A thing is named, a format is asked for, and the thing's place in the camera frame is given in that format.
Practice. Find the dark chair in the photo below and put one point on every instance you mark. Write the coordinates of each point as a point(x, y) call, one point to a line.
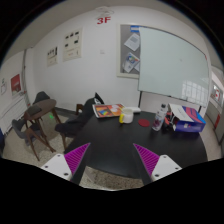
point(41, 97)

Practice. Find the wooden chair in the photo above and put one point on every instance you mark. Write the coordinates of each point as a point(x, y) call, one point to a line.
point(79, 108)

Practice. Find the large white wall poster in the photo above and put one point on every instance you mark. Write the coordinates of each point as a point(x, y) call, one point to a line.
point(72, 45)

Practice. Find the grey padded chair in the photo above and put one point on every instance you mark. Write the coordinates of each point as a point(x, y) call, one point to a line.
point(21, 130)

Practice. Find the colourful printed book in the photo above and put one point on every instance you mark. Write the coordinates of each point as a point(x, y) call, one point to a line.
point(106, 110)

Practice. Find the small white wall poster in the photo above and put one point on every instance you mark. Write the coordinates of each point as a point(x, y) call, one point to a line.
point(52, 56)

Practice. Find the black jacket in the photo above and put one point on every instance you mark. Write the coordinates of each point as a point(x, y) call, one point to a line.
point(80, 120)

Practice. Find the red wall poster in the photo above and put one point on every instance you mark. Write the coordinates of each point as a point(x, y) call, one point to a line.
point(15, 84)

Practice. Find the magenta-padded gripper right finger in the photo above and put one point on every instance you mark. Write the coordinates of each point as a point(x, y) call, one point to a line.
point(148, 160)

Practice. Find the red and black device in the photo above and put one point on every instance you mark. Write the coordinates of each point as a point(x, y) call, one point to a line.
point(167, 120)

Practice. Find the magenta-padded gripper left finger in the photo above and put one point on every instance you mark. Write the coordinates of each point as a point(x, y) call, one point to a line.
point(75, 160)

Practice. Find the grey notice board with papers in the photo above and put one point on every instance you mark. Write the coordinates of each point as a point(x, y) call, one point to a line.
point(128, 53)

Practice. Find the clear bottle with black cap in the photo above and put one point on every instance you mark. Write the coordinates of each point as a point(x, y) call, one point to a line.
point(159, 118)

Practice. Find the large whiteboard on stand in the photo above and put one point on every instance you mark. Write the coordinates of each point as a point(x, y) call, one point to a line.
point(173, 63)

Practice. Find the white ceiling fixture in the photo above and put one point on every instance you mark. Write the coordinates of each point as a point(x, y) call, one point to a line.
point(105, 11)

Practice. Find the red wall floor sign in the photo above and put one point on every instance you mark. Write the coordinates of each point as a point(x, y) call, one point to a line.
point(103, 20)

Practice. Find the blue and white paper bag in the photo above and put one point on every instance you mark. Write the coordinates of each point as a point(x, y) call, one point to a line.
point(190, 120)

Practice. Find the white light switch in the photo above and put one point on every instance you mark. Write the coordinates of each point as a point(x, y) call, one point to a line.
point(102, 52)

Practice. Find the flat round red coaster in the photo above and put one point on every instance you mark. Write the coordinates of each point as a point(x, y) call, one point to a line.
point(144, 122)

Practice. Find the flat white case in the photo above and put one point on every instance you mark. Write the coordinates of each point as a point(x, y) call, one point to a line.
point(136, 109)

